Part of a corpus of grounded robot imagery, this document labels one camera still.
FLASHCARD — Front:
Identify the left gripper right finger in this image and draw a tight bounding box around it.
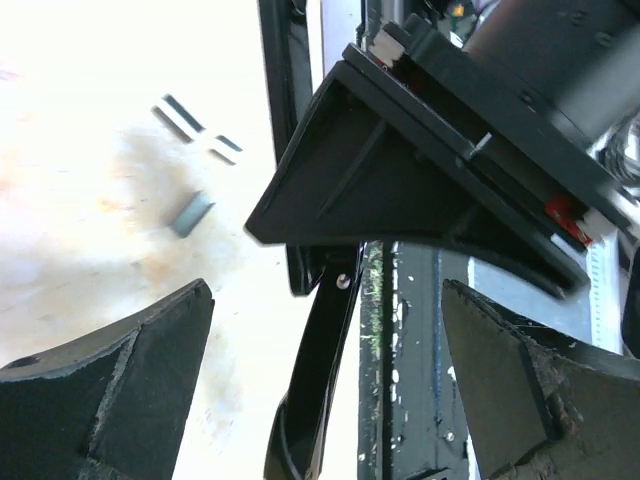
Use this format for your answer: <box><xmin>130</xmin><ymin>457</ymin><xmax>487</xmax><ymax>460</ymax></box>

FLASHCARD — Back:
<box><xmin>441</xmin><ymin>280</ymin><xmax>639</xmax><ymax>480</ymax></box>

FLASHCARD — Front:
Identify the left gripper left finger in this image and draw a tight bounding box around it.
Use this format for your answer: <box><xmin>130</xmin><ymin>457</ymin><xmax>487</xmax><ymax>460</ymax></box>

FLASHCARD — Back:
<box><xmin>1</xmin><ymin>279</ymin><xmax>214</xmax><ymax>479</ymax></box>

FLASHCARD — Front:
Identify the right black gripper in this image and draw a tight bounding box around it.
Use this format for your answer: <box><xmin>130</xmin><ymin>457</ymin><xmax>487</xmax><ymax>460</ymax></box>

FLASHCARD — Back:
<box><xmin>246</xmin><ymin>12</ymin><xmax>633</xmax><ymax>298</ymax></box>

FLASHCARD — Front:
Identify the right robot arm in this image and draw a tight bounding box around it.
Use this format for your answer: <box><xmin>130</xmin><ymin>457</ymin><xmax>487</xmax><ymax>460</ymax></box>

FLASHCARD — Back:
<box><xmin>246</xmin><ymin>1</ymin><xmax>639</xmax><ymax>298</ymax></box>

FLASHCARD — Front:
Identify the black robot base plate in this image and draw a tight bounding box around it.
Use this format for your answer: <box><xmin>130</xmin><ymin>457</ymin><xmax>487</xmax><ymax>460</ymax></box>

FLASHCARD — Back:
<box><xmin>357</xmin><ymin>243</ymin><xmax>476</xmax><ymax>480</ymax></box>

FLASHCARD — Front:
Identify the aluminium frame rail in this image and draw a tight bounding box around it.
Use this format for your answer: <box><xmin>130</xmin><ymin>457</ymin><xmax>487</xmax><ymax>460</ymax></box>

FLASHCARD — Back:
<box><xmin>586</xmin><ymin>234</ymin><xmax>623</xmax><ymax>354</ymax></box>

